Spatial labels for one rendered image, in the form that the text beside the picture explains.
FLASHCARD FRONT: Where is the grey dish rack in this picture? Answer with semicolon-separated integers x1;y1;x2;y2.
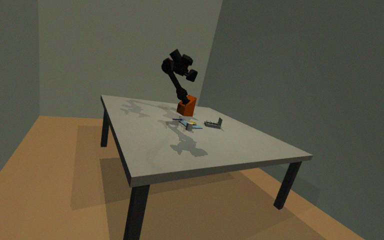
204;118;223;129

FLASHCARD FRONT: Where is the grey cylinder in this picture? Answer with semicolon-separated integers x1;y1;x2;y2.
185;122;193;131

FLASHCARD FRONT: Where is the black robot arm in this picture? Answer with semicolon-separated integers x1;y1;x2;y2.
161;49;193;105

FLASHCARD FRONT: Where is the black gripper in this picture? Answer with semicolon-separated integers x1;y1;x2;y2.
163;58;198;82

